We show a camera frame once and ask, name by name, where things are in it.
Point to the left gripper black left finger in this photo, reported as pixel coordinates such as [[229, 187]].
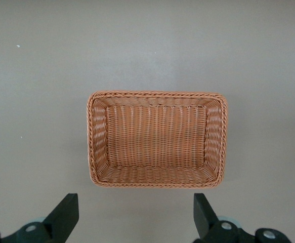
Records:
[[58, 217]]

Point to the brown woven basket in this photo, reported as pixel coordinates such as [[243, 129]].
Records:
[[157, 139]]

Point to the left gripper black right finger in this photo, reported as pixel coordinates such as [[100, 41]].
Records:
[[205, 217]]

